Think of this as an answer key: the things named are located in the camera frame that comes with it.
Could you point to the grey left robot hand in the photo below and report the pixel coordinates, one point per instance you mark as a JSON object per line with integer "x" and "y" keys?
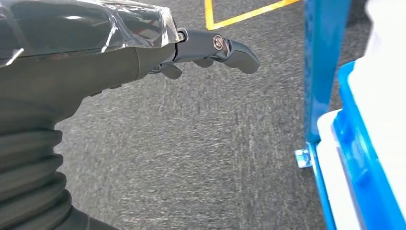
{"x": 79, "y": 73}

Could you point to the blue metal shelf rack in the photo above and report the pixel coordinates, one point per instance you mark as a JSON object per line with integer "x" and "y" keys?
{"x": 323, "y": 63}

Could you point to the white plastic bin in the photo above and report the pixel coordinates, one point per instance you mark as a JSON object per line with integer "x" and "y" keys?
{"x": 333, "y": 177}
{"x": 387, "y": 95}

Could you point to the blue plastic bin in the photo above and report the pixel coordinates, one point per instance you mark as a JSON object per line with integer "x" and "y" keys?
{"x": 364, "y": 165}

